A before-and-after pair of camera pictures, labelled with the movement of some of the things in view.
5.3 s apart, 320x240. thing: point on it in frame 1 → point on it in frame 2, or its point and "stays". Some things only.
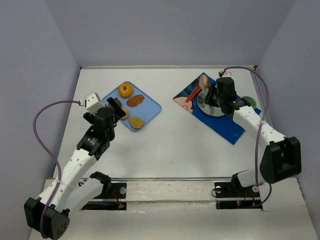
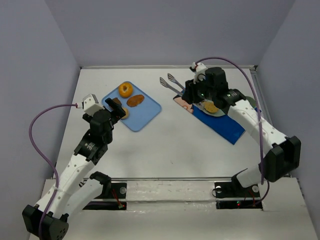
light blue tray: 147,110 stays
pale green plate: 214,111 stays
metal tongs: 211,108 → 171,78
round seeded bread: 136,122 → 209,106
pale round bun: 127,113 stays
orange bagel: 125,90 stays
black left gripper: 115,107 stays
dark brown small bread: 117,101 stays
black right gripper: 211,94 → 188,91
